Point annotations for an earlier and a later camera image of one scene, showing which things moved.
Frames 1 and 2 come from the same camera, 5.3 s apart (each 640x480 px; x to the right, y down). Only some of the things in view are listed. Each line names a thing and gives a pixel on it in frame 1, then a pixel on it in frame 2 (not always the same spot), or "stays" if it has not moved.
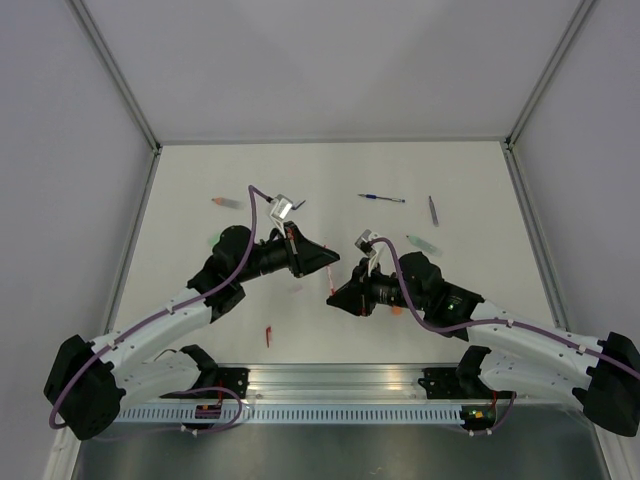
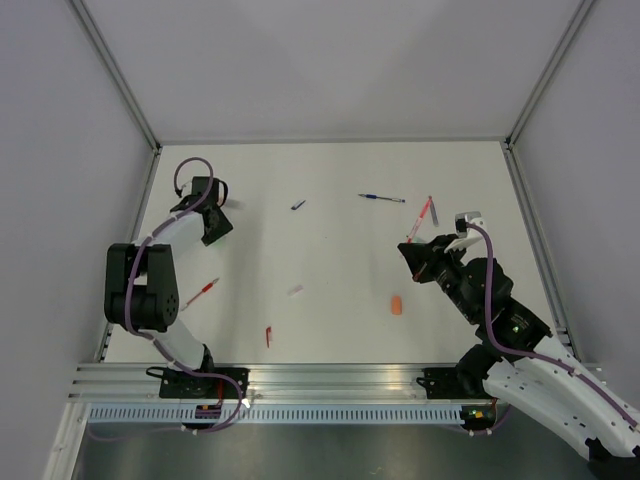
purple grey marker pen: [433, 212] stays
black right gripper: [355, 297] -> [421, 258]
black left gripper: [304, 256] -> [224, 228]
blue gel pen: [371, 196] stays
